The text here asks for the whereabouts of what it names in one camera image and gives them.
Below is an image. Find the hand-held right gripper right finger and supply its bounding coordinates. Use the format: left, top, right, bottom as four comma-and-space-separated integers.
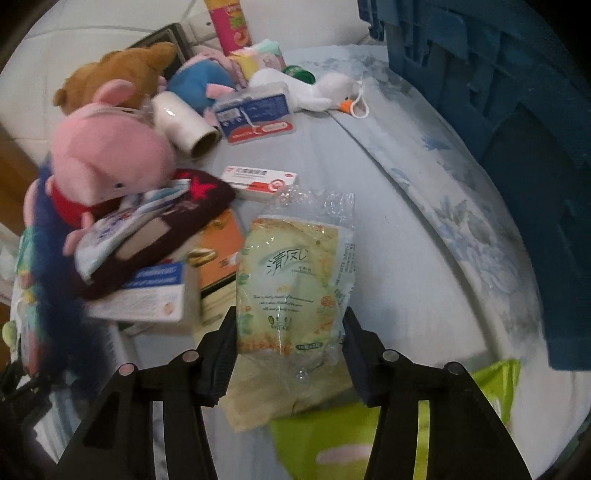
342, 307, 536, 480

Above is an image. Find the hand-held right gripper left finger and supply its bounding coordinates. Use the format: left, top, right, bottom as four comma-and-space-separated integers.
58, 307, 238, 480

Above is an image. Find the clear yellow tissue packet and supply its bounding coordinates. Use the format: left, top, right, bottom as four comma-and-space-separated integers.
235, 187, 358, 386

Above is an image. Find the blue plastic crate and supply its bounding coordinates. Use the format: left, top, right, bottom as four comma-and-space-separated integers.
356, 0, 591, 372

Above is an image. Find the flat yellow packet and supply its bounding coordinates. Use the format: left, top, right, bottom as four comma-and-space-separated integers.
226, 364, 365, 432

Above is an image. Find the green pink pad pack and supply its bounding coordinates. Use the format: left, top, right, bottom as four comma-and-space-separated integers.
270, 359, 522, 480

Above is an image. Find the white blue medicine box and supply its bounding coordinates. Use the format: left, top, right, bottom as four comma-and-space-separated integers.
88, 263, 197, 324

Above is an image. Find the orange box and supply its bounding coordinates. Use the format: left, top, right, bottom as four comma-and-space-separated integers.
187, 210, 245, 296

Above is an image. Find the white wipes packet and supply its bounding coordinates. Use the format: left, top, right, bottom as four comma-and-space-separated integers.
76, 187, 190, 280

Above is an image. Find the red white medicine box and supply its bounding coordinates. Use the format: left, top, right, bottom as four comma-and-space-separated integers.
221, 165, 298, 204

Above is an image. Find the pink pig plush red dress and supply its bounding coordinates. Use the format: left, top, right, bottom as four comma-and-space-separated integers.
23, 79, 178, 257

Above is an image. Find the white plastic bag roll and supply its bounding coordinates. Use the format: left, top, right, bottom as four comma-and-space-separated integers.
152, 91, 221, 160

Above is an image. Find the white box blue red label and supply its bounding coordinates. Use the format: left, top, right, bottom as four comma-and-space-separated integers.
215, 82, 295, 144

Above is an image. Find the white goose plush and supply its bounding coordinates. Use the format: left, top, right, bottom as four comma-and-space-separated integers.
249, 68, 370, 118

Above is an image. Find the blue pig plush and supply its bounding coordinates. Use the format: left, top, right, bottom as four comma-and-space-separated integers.
167, 52, 236, 114

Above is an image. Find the small green round object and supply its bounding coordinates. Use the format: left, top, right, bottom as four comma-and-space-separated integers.
283, 65, 317, 84

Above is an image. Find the pastel tissue pack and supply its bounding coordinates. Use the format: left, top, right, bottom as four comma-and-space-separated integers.
229, 39, 286, 81

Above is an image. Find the brown teddy bear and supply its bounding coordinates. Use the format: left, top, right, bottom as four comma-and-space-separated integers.
53, 42, 178, 114

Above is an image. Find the black gift box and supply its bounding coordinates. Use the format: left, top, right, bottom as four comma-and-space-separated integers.
124, 23, 195, 61

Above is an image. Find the pink yellow cylindrical can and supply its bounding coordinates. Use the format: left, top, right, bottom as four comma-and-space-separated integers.
204, 0, 254, 58

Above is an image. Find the white wall socket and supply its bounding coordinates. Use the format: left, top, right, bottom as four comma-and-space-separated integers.
188, 14, 218, 43

